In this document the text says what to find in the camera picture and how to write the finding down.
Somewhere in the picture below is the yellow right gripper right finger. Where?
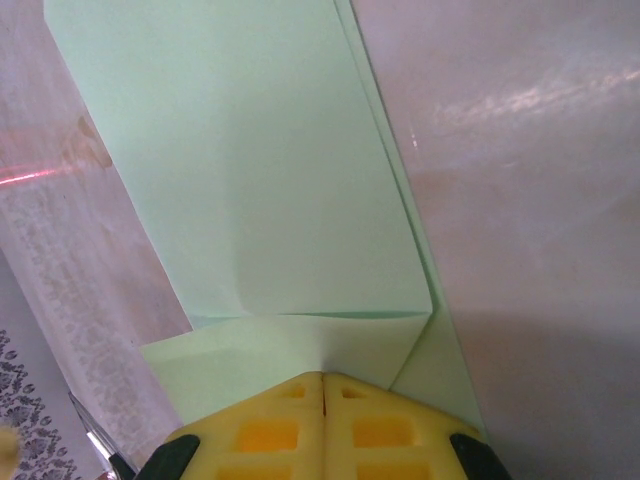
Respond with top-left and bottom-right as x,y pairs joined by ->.
324,372 -> 512,480

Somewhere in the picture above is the aluminium extrusion frame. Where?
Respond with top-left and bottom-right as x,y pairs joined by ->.
67,391 -> 139,480

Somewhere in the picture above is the light green paper sheet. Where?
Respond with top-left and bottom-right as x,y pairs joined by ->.
42,0 -> 490,437

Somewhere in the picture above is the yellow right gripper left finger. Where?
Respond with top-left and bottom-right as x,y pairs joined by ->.
141,370 -> 326,480

